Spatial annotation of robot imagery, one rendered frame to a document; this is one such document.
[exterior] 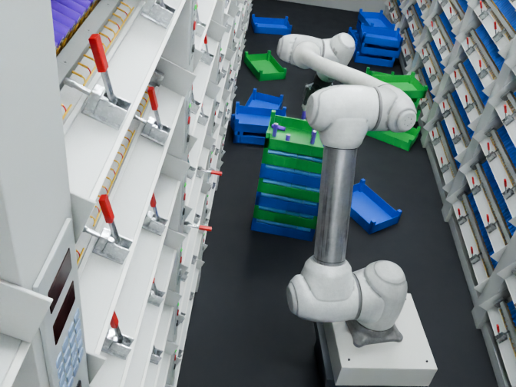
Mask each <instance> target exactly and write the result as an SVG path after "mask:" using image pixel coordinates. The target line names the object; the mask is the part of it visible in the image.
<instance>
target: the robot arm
mask: <svg viewBox="0 0 516 387"><path fill-rule="evenodd" d="M355 49H356V47H355V41H354V39H353V37H352V36H351V35H349V34H347V33H344V32H343V33H340V34H337V35H335V36H334V37H333V38H328V39H319V38H314V37H311V36H307V35H295V34H292V35H284V36H283V37H282V38H281V39H280V40H279V41H278V45H277V50H276V53H277V55H278V56H279V58H280V59H281V60H283V61H284V62H287V63H290V64H292V65H295V66H297V67H299V68H302V69H308V68H310V69H312V70H314V71H316V74H315V77H314V80H313V81H312V82H311V84H305V89H304V92H303V96H302V97H303V100H304V102H303V105H302V108H303V111H306V119H307V121H308V123H309V126H310V127H311V128H312V129H314V130H315V131H318V132H319V139H320V140H321V142H322V144H323V145H324V148H323V156H322V172H321V180H320V188H319V208H318V217H317V224H316V241H315V249H314V255H312V256H311V257H310V258H309V259H308V260H307V261H306V262H305V265H304V267H303V269H302V271H301V274H299V275H295V276H294V277H293V278H292V279H291V280H290V282H289V285H288V286H287V289H286V298H287V302H288V306H289V310H290V311H291V313H293V314H295V315H296V316H298V317H299V318H301V319H305V320H308V321H312V322H318V323H334V322H343V321H346V325H347V326H348V328H349V331H350V333H351V335H352V339H353V345H354V346H355V347H358V348H360V347H363V346H366V345H371V344H377V343H383V342H401V341H402V340H403V335H402V334H401V333H400V332H399V330H398V329H397V327H396V325H395V321H396V320H397V318H398V317H399V314H400V312H401V311H402V308H403V306H404V303H405V299H406V296H407V289H408V286H407V281H406V279H405V274H404V273H403V271H402V269H401V268H400V266H398V265H397V264H395V263H393V262H391V261H386V260H379V261H376V262H373V263H370V264H369V265H368V266H367V267H366V268H362V269H360V270H357V271H355V272H352V267H351V266H350V265H349V263H348V261H347V260H346V246H347V239H348V232H349V218H350V211H351V204H352V191H353V184H354V176H355V169H356V156H357V149H358V147H359V146H360V145H361V144H362V142H363V139H364V137H365V135H366V134H367V131H391V132H395V133H402V132H406V131H409V130H410V129H411V128H412V127H413V126H414V124H415V122H416V114H417V112H416V109H415V105H414V103H413V102H412V100H411V98H410V97H409V96H408V95H407V94H406V93H405V92H403V91H402V90H401V89H399V88H397V87H395V86H393V85H391V84H388V83H385V82H383V81H380V80H378V79H376V78H374V77H372V76H370V75H368V74H366V73H363V72H361V71H358V70H356V69H353V68H350V67H347V65H348V63H349V62H350V60H351V59H352V56H353V54H354V51H355ZM334 81H339V82H341V83H343V84H345V85H333V82H334ZM310 88H311V89H310Z"/></svg>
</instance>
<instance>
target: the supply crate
mask: <svg viewBox="0 0 516 387"><path fill-rule="evenodd" d="M274 123H277V124H278V125H279V126H283V127H286V130H285V131H281V130H278V129H277V133H276V137H273V136H272V135H273V128H272V127H271V126H272V124H274ZM312 130H313V129H312V128H311V127H310V126H309V123H308V121H305V120H300V119H296V118H291V117H284V116H279V115H276V110H272V111H271V115H270V122H269V125H268V128H267V131H266V138H265V144H264V148H267V149H271V150H276V151H283V152H288V153H292V154H300V155H305V156H309V157H317V158H323V148H324V146H323V144H322V142H321V140H320V139H319V132H318V131H317V132H316V139H315V143H314V144H311V143H310V141H311V137H312V135H311V133H312ZM286 134H290V139H289V141H286Z"/></svg>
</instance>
